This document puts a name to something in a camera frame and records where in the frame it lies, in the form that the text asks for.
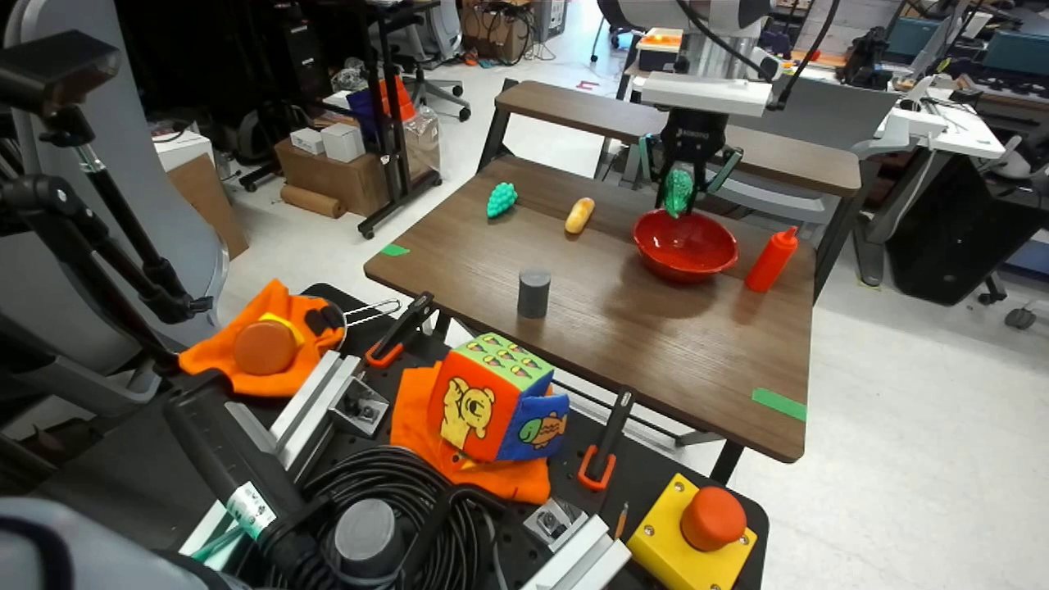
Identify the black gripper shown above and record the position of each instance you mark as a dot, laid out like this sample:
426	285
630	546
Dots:
696	137

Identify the green object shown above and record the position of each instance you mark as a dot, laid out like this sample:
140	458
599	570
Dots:
681	192

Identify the red bowl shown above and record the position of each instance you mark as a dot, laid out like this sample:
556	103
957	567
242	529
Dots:
685	251

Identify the red ketchup bottle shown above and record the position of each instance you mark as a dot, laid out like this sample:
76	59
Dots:
766	274

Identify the yellow corn toy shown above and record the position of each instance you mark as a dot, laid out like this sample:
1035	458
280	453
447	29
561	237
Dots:
577	215

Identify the teal bumpy toy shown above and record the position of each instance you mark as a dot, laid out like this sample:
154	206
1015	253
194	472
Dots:
501	200

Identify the grey cylinder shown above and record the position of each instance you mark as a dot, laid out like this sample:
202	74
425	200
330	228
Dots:
532	292

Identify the green tape marker front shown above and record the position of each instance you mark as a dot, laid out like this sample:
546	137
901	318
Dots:
779	405

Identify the green tape marker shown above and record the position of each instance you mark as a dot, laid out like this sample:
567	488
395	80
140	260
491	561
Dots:
395	251
779	405

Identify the green tape marker back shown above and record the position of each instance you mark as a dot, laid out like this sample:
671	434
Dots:
395	251

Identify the colourful plush cube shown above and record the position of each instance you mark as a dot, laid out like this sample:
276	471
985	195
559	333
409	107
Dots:
495	400

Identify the cardboard box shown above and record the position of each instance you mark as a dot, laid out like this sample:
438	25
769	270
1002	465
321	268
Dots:
361	183

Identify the yellow box red button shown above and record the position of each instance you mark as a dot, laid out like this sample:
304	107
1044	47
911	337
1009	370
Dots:
692	536

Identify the orange cloth under cube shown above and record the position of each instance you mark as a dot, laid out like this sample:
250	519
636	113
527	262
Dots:
527	484

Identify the orange cloth left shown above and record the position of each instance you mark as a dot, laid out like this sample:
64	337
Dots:
314	322

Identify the orange handled clamp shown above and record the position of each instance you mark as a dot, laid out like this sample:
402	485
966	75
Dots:
395	337
599	462

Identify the black camera tripod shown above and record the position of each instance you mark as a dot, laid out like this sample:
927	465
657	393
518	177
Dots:
49	80

